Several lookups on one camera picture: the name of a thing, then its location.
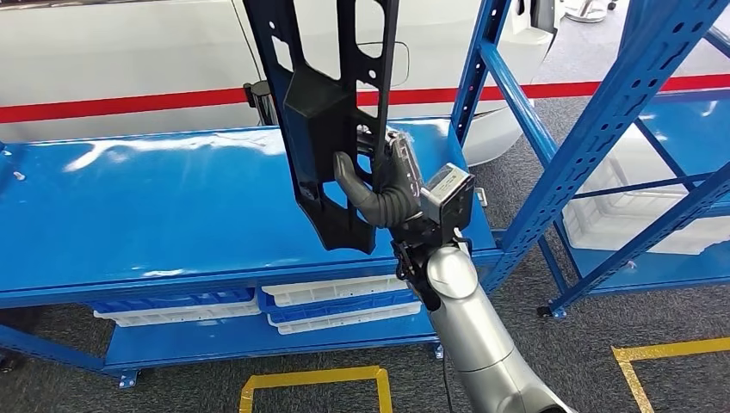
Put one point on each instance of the yellow floor tape square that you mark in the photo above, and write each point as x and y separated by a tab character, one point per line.
673	348
308	376

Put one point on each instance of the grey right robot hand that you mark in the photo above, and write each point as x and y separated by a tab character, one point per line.
399	199

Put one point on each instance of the white car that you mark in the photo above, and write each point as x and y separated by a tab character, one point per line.
142	45

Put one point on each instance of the red barrier belt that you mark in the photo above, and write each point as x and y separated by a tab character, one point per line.
114	105
428	96

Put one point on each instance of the blue metal shelf rack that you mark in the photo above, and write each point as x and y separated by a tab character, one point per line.
171	216
656	235

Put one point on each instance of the black plastic car part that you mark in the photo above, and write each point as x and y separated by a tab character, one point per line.
319	114

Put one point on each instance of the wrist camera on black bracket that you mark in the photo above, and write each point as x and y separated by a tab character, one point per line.
447	194

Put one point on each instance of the silver round stand base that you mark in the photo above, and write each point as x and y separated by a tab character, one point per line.
587	11

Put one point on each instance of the small white shelf clip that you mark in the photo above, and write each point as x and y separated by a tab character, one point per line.
20	175

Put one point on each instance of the white plastic crate stack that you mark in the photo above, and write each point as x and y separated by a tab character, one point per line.
604	222

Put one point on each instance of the black stanchion post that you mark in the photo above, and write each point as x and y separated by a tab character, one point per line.
259	105

